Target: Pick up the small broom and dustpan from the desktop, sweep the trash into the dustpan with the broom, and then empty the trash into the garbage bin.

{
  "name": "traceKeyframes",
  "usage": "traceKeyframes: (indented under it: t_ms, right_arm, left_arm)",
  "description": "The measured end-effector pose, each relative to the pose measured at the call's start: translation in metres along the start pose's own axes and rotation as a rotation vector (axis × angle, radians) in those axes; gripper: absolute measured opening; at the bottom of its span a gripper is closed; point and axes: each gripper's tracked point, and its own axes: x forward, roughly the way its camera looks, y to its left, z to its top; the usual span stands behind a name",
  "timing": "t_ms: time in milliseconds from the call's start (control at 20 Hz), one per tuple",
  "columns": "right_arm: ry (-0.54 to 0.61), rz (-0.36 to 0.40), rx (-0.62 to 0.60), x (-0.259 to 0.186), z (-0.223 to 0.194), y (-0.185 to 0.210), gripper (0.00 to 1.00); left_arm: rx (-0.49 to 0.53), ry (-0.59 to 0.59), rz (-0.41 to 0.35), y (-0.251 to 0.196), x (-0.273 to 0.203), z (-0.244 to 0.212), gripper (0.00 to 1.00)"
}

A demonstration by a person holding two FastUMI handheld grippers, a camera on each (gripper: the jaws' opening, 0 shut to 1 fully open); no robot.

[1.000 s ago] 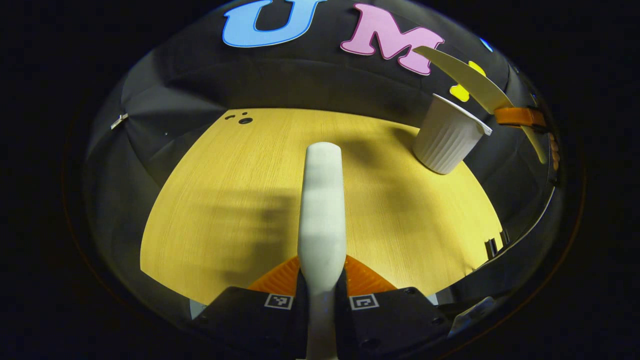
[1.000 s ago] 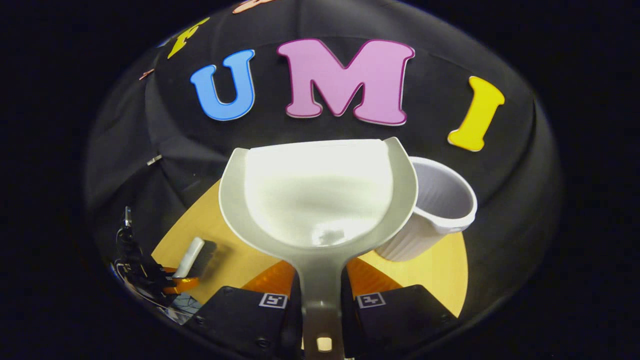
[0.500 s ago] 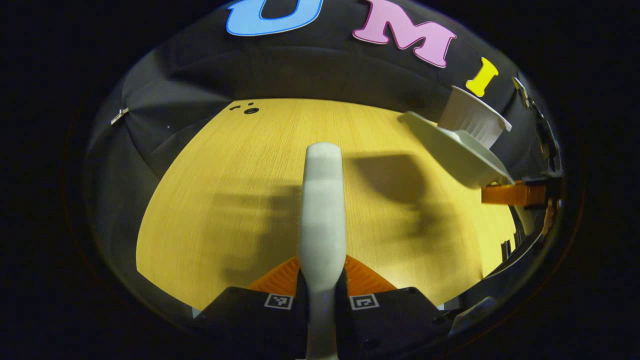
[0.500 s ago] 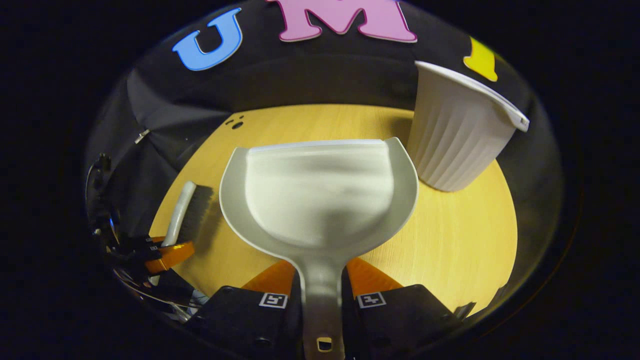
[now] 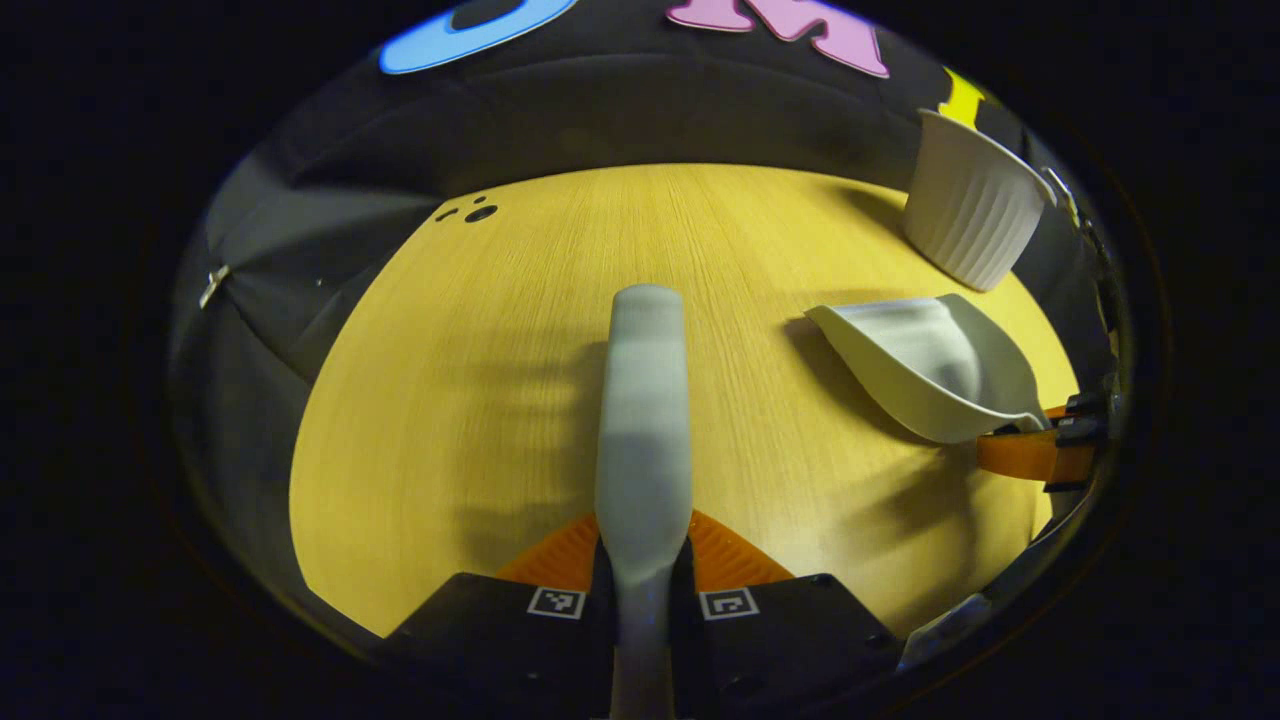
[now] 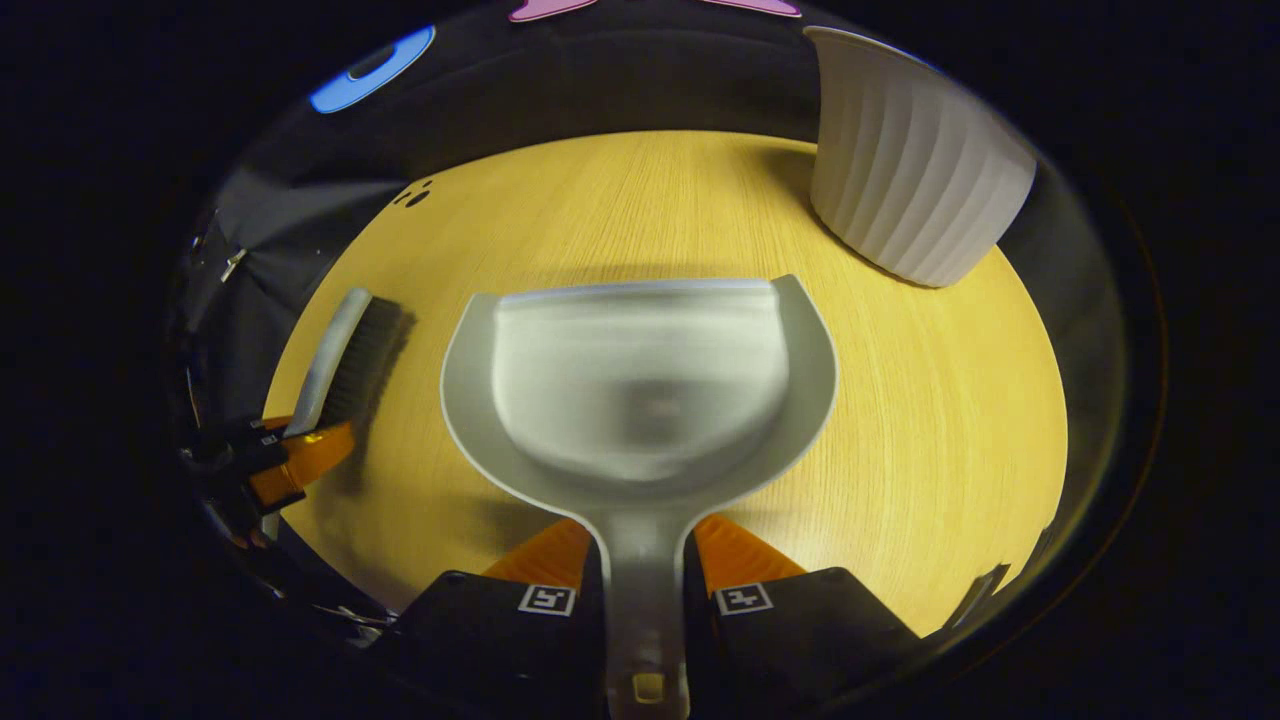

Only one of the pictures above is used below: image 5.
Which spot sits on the silver metal clip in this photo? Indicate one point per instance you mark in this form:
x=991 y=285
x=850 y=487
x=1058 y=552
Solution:
x=214 y=286

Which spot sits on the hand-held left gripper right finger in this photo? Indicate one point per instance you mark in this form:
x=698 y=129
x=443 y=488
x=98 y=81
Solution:
x=780 y=650

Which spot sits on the small white broom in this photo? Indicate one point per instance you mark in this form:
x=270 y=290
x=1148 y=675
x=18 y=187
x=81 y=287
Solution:
x=645 y=420

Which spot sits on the wooden desktop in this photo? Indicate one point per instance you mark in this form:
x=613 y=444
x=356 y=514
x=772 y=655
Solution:
x=450 y=400

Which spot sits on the white dustpan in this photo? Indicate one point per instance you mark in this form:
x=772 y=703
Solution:
x=920 y=370

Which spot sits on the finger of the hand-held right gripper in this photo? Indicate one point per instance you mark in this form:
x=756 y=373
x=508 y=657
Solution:
x=1030 y=455
x=1085 y=410

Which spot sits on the white ribbed garbage bin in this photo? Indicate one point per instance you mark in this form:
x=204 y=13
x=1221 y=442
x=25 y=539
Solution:
x=970 y=220

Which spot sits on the black backdrop cloth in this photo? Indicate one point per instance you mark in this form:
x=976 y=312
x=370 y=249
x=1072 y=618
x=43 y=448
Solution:
x=400 y=130

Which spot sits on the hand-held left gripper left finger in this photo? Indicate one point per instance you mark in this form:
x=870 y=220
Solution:
x=500 y=650

